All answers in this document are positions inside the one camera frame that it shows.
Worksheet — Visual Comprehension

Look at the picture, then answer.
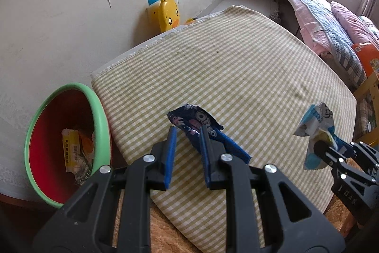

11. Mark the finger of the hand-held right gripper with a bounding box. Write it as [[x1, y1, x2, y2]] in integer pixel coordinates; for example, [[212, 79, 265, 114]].
[[349, 141, 379, 176], [314, 140, 373, 186]]

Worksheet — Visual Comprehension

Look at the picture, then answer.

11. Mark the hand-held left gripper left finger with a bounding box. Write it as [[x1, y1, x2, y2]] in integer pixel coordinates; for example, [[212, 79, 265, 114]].
[[32, 126, 178, 253]]

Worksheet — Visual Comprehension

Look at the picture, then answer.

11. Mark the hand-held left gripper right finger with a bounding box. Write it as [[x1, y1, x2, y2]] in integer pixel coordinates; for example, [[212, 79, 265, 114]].
[[199, 125, 346, 253]]

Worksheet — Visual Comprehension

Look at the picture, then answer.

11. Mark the dark blue cookie wrapper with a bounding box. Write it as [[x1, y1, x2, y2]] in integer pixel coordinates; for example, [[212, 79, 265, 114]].
[[166, 103, 252, 165]]

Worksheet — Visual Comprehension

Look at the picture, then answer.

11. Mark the orange chip bag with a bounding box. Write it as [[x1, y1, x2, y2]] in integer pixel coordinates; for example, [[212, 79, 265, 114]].
[[77, 130, 95, 157]]

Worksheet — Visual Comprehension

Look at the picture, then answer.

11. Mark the clear silver wrapper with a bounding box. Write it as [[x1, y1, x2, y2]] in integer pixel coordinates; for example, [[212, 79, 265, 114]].
[[74, 162, 95, 187]]

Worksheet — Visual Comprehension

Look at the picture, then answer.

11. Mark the yellow cardboard box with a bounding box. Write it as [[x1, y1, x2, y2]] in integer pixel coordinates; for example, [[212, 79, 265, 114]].
[[62, 129, 82, 173]]

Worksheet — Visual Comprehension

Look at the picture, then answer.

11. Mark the green rimmed red basin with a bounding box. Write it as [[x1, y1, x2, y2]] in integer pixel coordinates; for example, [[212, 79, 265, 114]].
[[24, 83, 112, 209]]

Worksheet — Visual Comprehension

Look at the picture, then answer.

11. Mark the wooden chair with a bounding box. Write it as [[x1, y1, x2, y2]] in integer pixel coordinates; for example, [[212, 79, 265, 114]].
[[354, 75, 379, 153]]

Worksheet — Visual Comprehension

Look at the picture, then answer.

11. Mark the fuzzy tan clothing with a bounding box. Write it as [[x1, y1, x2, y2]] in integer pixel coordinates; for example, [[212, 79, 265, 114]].
[[111, 189, 205, 253]]

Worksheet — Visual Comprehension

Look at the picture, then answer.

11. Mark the orange box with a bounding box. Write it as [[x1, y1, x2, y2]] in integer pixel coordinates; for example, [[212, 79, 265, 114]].
[[351, 42, 379, 78]]

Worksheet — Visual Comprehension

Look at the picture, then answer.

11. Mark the checked table mat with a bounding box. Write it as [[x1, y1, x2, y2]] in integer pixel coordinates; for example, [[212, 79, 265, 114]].
[[90, 5, 357, 253]]

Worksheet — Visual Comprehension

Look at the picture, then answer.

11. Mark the plaid blanket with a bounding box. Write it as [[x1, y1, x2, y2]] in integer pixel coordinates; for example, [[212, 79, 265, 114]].
[[286, 0, 368, 90]]

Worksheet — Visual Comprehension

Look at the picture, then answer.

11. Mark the bed with pink sheet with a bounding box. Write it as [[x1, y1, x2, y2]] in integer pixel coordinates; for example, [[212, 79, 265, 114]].
[[280, 0, 379, 90]]

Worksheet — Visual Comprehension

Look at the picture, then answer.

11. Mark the pink quilt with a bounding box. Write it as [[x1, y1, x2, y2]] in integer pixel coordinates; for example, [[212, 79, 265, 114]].
[[330, 1, 379, 46]]

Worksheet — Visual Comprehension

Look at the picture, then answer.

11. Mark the yellow duck chair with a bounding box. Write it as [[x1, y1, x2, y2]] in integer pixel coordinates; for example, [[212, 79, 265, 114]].
[[147, 0, 181, 33]]

